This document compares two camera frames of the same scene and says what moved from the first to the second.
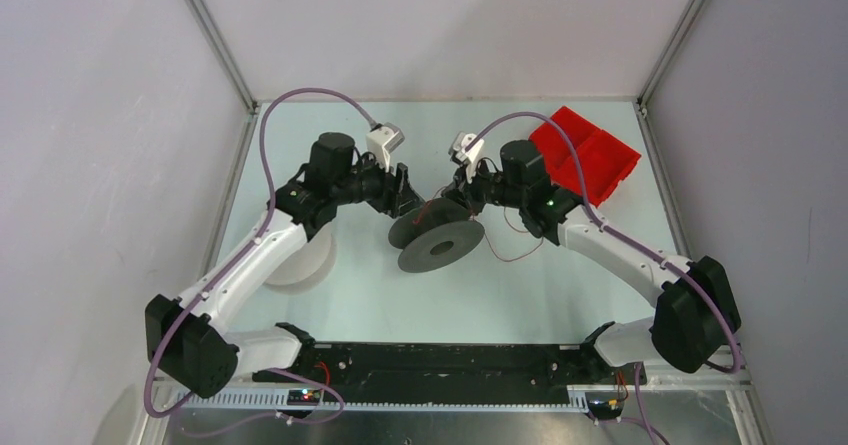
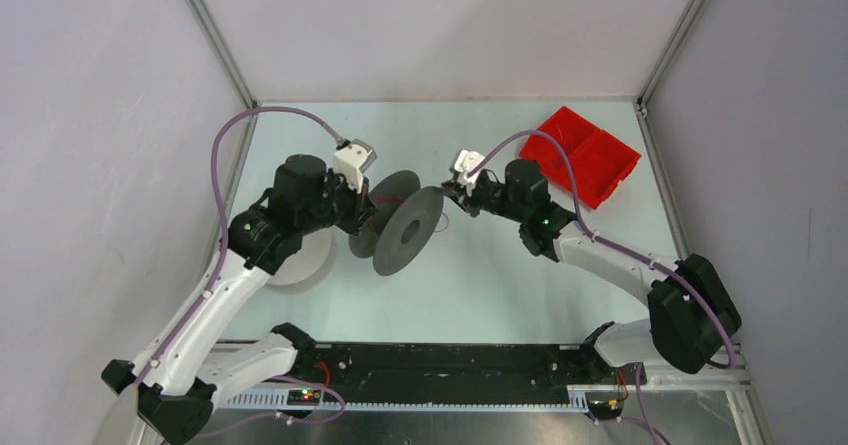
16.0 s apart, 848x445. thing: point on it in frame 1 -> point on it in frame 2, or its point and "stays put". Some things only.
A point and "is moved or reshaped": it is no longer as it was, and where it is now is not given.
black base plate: (449, 371) stays put
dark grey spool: (436, 233) is moved or reshaped
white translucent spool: (305, 261) stays put
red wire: (482, 232) -> (397, 199)
